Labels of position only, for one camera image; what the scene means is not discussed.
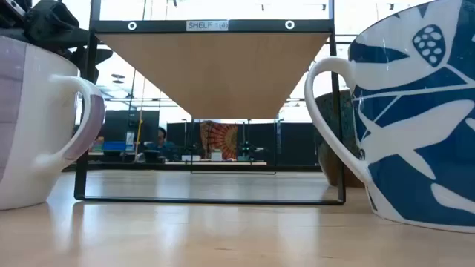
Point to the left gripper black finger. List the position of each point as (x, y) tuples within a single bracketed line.
[(78, 39), (104, 55)]

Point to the purple and white mug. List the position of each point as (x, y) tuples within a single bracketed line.
[(37, 130)]

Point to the dark green brown mug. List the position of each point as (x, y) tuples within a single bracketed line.
[(326, 118)]

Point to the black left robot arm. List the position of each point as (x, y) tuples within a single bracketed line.
[(7, 22)]

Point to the yellow pole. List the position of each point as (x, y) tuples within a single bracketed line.
[(140, 133)]

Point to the blue bin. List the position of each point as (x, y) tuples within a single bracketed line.
[(114, 146)]

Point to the person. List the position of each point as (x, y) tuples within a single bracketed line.
[(162, 134)]

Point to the wooden tray board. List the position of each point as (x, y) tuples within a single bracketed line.
[(219, 74)]

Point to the small white box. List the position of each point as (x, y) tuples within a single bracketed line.
[(216, 155), (190, 158)]

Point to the orange mandala tapestry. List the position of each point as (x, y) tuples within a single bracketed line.
[(220, 141)]

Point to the blue white floral mug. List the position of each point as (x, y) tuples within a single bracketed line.
[(408, 130)]

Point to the black metal table frame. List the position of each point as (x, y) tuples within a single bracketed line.
[(111, 167)]

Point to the black partition wall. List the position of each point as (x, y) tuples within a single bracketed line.
[(297, 144)]

